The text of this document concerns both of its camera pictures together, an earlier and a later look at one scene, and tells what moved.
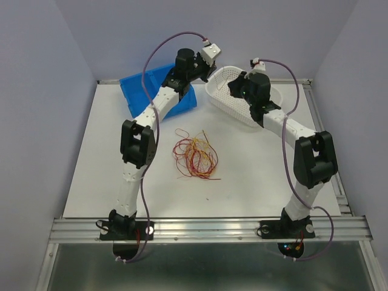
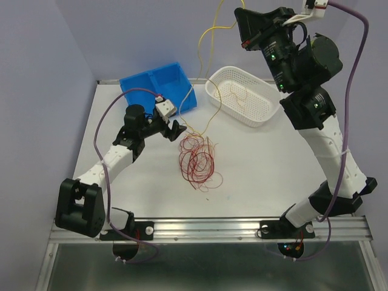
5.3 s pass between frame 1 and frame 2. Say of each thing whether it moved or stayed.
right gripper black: moved
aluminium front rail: stayed
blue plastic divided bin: stayed
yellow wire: moved
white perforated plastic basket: stayed
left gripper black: moved
